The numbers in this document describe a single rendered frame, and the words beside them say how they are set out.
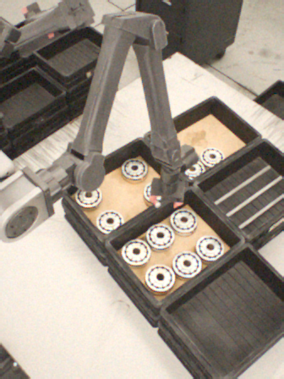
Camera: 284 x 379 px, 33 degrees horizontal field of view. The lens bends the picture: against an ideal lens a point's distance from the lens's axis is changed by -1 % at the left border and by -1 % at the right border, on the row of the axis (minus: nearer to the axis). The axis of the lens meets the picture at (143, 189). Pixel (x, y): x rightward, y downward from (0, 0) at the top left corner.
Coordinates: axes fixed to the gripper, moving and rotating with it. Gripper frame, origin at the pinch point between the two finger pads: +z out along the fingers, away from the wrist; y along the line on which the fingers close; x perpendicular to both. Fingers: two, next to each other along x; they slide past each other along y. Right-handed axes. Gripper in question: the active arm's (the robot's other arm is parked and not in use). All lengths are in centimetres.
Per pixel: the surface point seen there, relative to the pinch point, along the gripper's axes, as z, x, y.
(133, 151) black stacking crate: 18.9, -36.1, 14.4
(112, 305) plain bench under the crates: 37.0, 22.2, 13.6
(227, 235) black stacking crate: 17.8, -2.2, -24.1
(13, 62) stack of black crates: 58, -125, 96
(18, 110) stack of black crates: 69, -98, 87
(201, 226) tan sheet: 23.1, -8.0, -15.1
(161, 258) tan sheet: 23.5, 7.5, -1.4
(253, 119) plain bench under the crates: 35, -79, -38
